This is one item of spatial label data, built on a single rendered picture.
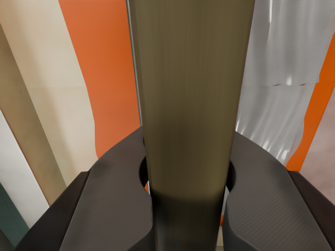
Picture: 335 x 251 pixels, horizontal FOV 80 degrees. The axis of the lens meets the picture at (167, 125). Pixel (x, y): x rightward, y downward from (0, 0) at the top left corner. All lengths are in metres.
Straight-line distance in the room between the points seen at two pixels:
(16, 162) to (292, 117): 0.25
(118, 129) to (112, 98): 0.03
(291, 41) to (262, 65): 0.03
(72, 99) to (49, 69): 0.03
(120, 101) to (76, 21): 0.07
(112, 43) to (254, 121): 0.14
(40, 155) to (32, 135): 0.02
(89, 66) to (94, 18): 0.04
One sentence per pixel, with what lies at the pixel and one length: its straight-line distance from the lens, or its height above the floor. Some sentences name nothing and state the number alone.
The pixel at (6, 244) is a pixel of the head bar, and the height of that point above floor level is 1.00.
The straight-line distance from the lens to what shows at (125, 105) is 0.19.
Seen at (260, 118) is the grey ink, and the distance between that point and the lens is 0.20.
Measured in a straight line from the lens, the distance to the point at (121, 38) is 0.18.
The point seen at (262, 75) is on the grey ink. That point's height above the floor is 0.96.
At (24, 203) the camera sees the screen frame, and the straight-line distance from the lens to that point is 0.27.
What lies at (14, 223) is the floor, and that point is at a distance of 2.57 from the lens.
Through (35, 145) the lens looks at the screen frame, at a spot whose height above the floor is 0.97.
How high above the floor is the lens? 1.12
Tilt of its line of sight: 59 degrees down
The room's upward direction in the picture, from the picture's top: 177 degrees counter-clockwise
